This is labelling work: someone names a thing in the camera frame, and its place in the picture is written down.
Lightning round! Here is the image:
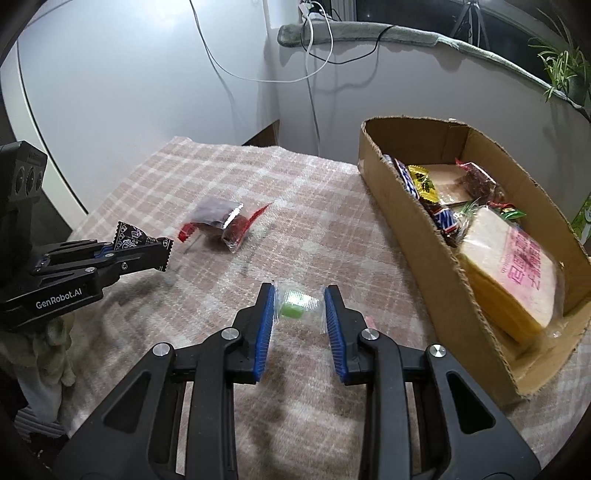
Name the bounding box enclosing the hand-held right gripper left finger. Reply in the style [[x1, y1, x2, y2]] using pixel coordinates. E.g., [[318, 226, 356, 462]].
[[55, 282, 277, 480]]

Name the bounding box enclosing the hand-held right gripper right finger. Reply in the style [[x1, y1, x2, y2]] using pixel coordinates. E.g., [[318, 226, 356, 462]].
[[323, 285, 541, 480]]

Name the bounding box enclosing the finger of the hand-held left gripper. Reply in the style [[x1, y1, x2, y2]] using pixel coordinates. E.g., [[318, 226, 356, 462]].
[[34, 239, 116, 266], [31, 244, 168, 288]]

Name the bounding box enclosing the black patterned snack packet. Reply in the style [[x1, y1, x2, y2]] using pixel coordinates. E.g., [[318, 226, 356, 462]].
[[112, 222, 174, 274]]

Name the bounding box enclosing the green jelly cup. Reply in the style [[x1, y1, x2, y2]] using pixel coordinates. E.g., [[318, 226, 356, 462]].
[[272, 279, 326, 330]]

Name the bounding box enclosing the brown cardboard box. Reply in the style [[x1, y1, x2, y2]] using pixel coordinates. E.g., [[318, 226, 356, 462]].
[[358, 116, 591, 409]]

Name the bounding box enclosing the sliced bread packet pink label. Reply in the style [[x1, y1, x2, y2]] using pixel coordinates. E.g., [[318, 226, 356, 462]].
[[457, 207, 566, 344]]

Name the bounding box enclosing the red clear snack packet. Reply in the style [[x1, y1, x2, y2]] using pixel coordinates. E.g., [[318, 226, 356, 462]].
[[177, 198, 274, 254], [455, 159, 506, 208]]

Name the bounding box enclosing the pink checked blanket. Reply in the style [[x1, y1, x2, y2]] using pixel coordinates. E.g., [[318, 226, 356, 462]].
[[60, 135, 591, 480]]

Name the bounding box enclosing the blue striped snack packet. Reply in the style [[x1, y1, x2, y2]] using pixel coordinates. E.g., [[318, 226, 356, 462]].
[[383, 154, 421, 199]]

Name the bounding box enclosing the yellow snack packet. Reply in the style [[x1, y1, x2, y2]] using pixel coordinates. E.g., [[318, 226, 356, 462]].
[[406, 165, 441, 204]]

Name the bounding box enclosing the brown wooden board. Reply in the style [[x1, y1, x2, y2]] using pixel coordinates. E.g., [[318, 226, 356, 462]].
[[242, 120, 281, 147]]

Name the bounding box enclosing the green drink carton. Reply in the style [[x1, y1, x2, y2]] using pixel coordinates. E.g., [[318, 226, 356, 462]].
[[570, 194, 591, 252]]

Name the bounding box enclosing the grey sill cloth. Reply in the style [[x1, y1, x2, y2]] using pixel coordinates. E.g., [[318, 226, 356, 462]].
[[277, 19, 591, 121]]

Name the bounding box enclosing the window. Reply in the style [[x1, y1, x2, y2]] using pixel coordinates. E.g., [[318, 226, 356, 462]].
[[323, 0, 591, 88]]

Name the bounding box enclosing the black tripod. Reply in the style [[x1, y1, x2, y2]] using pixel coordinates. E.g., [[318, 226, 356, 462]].
[[450, 0, 490, 49]]

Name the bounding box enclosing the green spider plant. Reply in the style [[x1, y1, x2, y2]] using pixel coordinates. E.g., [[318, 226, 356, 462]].
[[529, 9, 591, 104]]

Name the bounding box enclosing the white cable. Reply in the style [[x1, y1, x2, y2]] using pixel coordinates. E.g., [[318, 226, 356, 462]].
[[189, 0, 333, 84]]

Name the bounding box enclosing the grey wall cable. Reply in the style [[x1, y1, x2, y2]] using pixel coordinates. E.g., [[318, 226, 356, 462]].
[[305, 51, 321, 160]]

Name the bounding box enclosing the black cable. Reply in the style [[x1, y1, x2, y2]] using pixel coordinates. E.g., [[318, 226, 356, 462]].
[[300, 23, 398, 65]]

